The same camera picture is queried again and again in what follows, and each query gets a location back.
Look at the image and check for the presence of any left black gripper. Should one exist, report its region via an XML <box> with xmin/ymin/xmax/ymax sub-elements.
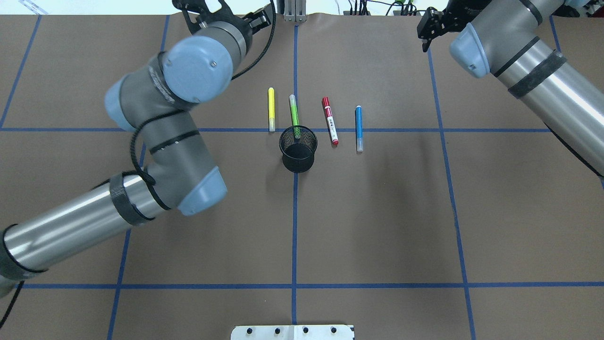
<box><xmin>239</xmin><ymin>8</ymin><xmax>274</xmax><ymax>34</ymax></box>

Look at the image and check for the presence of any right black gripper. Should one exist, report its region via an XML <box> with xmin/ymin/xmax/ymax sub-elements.
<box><xmin>417</xmin><ymin>0</ymin><xmax>486</xmax><ymax>52</ymax></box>

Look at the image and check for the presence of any yellow highlighter pen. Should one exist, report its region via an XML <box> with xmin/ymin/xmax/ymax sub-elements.
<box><xmin>268</xmin><ymin>87</ymin><xmax>276</xmax><ymax>133</ymax></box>

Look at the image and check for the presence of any red marker pen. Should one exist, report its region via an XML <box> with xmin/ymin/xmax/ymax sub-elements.
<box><xmin>322</xmin><ymin>96</ymin><xmax>339</xmax><ymax>146</ymax></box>

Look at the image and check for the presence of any blue marker pen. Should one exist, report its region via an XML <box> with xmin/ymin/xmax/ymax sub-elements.
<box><xmin>354</xmin><ymin>105</ymin><xmax>364</xmax><ymax>153</ymax></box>

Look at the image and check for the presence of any green highlighter pen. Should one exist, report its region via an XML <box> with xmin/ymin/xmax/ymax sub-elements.
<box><xmin>289</xmin><ymin>94</ymin><xmax>301</xmax><ymax>141</ymax></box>

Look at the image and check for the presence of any black mesh pen cup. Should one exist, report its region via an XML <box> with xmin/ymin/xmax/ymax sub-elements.
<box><xmin>278</xmin><ymin>125</ymin><xmax>318</xmax><ymax>173</ymax></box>

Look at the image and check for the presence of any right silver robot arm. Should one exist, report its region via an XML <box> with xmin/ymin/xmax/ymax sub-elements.
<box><xmin>417</xmin><ymin>0</ymin><xmax>604</xmax><ymax>177</ymax></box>

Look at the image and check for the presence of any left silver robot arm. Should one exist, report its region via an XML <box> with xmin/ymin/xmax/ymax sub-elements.
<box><xmin>1</xmin><ymin>0</ymin><xmax>277</xmax><ymax>297</ymax></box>

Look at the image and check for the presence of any right grey usb hub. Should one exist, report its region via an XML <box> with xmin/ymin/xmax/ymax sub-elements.
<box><xmin>392</xmin><ymin>0</ymin><xmax>424</xmax><ymax>17</ymax></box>

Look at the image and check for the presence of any grey usb hub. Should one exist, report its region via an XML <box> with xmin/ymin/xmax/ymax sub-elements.
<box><xmin>342</xmin><ymin>0</ymin><xmax>371</xmax><ymax>17</ymax></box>
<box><xmin>392</xmin><ymin>0</ymin><xmax>424</xmax><ymax>17</ymax></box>

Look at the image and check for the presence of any left grey usb hub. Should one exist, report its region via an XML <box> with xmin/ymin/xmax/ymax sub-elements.
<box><xmin>342</xmin><ymin>0</ymin><xmax>371</xmax><ymax>17</ymax></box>

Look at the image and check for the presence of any aluminium frame post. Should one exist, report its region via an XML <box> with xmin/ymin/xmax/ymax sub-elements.
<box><xmin>280</xmin><ymin>0</ymin><xmax>308</xmax><ymax>23</ymax></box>

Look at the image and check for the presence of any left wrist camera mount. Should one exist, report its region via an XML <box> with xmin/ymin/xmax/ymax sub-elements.
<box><xmin>172</xmin><ymin>0</ymin><xmax>239</xmax><ymax>34</ymax></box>

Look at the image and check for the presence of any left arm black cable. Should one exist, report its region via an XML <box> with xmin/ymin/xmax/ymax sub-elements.
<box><xmin>0</xmin><ymin>0</ymin><xmax>279</xmax><ymax>331</ymax></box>

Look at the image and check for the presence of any metal base plate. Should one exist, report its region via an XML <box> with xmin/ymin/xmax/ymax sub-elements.
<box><xmin>230</xmin><ymin>324</ymin><xmax>355</xmax><ymax>340</ymax></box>

